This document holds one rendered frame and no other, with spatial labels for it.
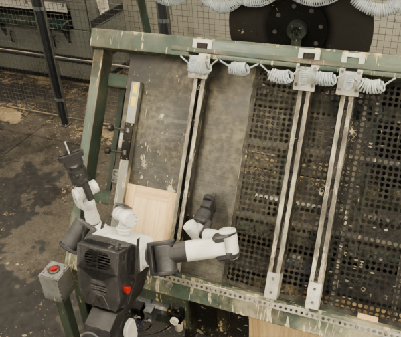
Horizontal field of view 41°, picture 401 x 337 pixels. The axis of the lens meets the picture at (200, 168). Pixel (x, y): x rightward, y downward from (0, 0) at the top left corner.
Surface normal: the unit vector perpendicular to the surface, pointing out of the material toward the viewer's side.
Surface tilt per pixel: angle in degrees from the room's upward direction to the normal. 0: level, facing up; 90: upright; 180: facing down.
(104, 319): 22
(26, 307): 0
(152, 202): 57
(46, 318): 0
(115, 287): 82
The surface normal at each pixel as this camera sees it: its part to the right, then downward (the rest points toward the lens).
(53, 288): -0.37, 0.54
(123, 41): -0.34, 0.00
